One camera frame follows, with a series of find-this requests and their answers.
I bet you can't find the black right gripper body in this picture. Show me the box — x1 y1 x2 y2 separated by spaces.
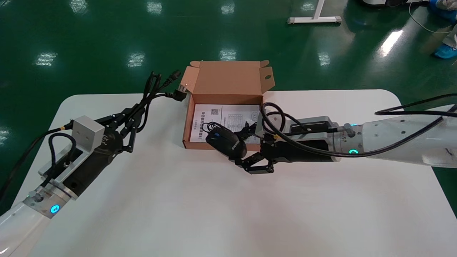
262 137 341 165

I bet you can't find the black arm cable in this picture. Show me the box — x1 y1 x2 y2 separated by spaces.
259 93 457 158
0 121 77 201

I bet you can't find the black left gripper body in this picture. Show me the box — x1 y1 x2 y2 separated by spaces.
62 127 124 197

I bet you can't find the white printed paper manual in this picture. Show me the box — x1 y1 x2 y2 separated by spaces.
189 104 262 145

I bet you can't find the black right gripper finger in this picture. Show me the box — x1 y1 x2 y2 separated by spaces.
235 152 276 175
240 121 266 141

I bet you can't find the black power cable with plug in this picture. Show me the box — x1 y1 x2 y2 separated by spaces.
136 70 189 133

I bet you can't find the white table leg base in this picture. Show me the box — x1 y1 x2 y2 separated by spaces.
287 0 342 25

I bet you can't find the black wired computer mouse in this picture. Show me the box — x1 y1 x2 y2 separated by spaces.
197 120 251 161

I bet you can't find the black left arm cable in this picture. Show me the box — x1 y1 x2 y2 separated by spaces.
0 121 77 201

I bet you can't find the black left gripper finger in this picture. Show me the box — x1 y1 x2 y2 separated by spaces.
121 114 140 153
95 103 147 131

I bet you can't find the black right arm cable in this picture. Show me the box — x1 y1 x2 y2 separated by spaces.
259 93 457 158

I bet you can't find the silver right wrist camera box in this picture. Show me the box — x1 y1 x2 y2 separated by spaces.
263 115 340 143

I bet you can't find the white wheeled robot with pillar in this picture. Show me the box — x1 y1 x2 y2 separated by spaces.
360 0 429 8

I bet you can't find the open brown cardboard storage box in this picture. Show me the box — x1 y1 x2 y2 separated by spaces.
180 60 276 151

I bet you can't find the white floor cable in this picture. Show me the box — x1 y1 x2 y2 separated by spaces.
408 2 455 34

